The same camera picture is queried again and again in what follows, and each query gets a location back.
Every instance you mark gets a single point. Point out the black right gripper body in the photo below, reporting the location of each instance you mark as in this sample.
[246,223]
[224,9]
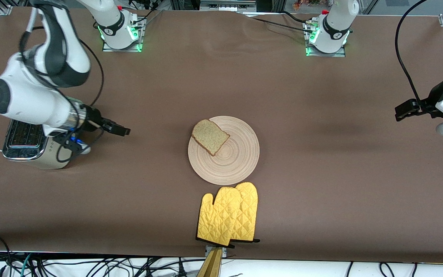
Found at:
[94,117]

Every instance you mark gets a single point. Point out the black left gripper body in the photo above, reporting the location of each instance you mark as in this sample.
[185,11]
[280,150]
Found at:
[424,104]

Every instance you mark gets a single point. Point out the brown bread slice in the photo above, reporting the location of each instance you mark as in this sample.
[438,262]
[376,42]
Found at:
[210,137]

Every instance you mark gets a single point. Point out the round light wooden plate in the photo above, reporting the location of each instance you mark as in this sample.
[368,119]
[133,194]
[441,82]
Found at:
[237,161]

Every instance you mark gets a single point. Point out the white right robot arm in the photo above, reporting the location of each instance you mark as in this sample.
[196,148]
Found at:
[33,96]

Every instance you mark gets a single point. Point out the cream and chrome toaster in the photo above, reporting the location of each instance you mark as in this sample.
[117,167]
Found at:
[25,146]

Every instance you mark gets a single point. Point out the yellow quilted oven mitt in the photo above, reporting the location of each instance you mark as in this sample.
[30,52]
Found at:
[219,219]
[249,207]

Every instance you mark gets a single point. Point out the orange leafy object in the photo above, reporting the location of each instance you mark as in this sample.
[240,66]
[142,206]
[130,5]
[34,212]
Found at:
[306,4]

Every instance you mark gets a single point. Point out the grey power strip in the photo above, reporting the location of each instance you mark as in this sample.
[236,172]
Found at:
[227,5]

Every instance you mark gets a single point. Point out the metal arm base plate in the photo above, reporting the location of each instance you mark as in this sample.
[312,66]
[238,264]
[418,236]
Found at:
[129,49]
[325,54]

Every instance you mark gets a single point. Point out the small metal post bracket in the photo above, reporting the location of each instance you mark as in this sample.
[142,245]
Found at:
[224,252]

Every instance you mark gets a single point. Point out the yellow wooden post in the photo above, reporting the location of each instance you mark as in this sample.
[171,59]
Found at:
[212,267]

